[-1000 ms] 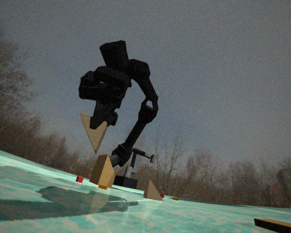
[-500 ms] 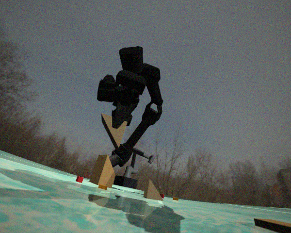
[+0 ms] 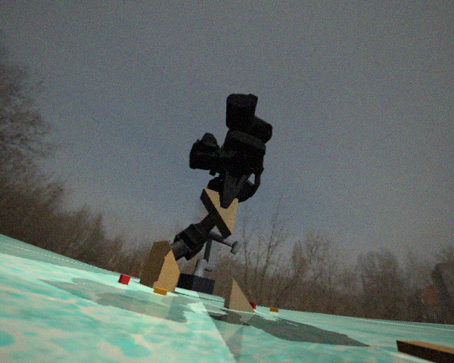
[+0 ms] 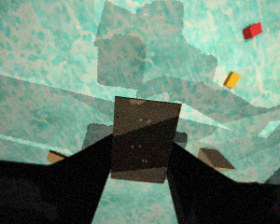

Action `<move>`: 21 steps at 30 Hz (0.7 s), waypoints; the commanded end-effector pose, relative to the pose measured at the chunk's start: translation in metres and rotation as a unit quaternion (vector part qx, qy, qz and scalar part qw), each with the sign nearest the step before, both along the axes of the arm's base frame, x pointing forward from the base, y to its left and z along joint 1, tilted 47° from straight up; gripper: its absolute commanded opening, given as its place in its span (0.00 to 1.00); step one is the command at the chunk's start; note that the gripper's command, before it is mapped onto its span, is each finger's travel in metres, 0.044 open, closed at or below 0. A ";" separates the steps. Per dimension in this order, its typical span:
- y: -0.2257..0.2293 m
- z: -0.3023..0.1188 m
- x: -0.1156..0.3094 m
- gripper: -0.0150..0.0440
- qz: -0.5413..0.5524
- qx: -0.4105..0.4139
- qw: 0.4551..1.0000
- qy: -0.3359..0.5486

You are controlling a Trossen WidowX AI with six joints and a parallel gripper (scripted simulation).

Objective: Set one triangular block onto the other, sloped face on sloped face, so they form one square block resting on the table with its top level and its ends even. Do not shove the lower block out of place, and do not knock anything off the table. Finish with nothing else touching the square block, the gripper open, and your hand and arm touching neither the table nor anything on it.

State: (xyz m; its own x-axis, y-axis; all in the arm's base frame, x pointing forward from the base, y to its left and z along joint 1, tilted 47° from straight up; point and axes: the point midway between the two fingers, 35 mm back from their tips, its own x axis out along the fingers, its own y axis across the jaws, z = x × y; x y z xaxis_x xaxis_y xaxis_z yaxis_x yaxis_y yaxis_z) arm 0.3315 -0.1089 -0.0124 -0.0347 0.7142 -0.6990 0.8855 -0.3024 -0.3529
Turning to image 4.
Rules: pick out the small red block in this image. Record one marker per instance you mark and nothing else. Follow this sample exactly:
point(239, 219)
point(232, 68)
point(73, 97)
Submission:
point(252, 31)

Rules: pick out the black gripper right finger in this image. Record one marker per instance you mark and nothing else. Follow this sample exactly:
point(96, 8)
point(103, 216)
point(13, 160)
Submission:
point(203, 195)

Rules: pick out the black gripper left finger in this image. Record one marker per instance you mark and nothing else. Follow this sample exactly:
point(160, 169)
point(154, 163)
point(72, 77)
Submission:
point(68, 190)

